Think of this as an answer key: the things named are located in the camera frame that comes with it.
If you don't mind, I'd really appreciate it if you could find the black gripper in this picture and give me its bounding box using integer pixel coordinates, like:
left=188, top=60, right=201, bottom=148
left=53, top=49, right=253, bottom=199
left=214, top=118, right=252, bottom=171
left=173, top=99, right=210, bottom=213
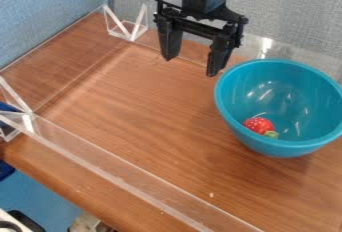
left=154, top=0, right=249, bottom=77

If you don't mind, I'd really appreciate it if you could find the blue plastic bowl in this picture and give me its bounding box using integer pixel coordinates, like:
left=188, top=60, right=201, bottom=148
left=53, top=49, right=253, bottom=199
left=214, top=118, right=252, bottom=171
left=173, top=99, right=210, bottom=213
left=214, top=58, right=342, bottom=158

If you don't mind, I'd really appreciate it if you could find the red toy strawberry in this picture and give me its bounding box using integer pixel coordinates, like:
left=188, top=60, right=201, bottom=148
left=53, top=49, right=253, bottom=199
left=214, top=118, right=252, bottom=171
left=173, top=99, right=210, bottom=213
left=244, top=117, right=280, bottom=139

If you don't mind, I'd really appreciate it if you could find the clear acrylic back barrier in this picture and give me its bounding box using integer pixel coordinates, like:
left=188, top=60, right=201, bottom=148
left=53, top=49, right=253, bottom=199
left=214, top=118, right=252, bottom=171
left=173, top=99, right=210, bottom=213
left=103, top=5, right=342, bottom=84

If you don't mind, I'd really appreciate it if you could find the clear acrylic barrier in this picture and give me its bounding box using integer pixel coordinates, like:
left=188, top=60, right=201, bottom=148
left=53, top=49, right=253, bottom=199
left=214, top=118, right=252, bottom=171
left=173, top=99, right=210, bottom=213
left=0, top=4, right=106, bottom=72
left=0, top=77, right=262, bottom=232
left=103, top=5, right=342, bottom=84

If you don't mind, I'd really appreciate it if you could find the clear acrylic left barrier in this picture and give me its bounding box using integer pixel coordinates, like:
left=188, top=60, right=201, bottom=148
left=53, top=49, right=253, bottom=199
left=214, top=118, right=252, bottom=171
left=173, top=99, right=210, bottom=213
left=0, top=4, right=106, bottom=72

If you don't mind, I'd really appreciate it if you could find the clear acrylic front barrier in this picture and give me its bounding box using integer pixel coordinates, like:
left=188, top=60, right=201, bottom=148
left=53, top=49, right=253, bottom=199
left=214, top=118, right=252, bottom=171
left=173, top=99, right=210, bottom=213
left=0, top=77, right=262, bottom=232

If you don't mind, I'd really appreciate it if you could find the blue object at left edge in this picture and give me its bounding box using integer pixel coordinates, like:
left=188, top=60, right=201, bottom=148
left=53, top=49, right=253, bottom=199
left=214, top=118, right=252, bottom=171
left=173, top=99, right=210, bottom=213
left=0, top=101, right=23, bottom=182

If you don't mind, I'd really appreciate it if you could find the grey object under table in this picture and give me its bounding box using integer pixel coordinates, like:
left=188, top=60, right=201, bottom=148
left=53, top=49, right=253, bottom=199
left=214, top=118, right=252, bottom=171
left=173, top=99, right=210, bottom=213
left=69, top=212, right=118, bottom=232

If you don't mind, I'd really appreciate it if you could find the black white object bottom left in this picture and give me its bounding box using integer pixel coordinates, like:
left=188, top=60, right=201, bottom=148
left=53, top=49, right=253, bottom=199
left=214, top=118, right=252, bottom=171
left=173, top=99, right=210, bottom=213
left=0, top=209, right=47, bottom=232

